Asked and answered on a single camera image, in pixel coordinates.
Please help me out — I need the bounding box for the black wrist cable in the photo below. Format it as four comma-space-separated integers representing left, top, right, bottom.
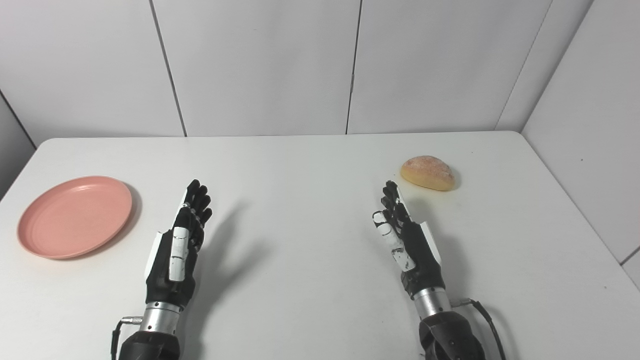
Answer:
110, 316, 143, 360
449, 298, 508, 360

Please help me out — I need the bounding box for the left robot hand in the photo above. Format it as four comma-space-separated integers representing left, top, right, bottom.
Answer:
144, 179, 213, 309

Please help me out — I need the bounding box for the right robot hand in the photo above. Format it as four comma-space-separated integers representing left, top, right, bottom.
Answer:
372, 180, 446, 301

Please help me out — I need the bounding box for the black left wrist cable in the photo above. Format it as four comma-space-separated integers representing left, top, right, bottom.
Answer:
110, 316, 143, 360

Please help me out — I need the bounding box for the bread roll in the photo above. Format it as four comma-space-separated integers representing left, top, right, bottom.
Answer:
400, 155, 456, 192

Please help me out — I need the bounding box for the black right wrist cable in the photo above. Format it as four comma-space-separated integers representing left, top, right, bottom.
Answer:
449, 298, 508, 360

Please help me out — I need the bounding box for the pink plate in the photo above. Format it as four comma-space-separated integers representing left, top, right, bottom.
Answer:
17, 175, 134, 260

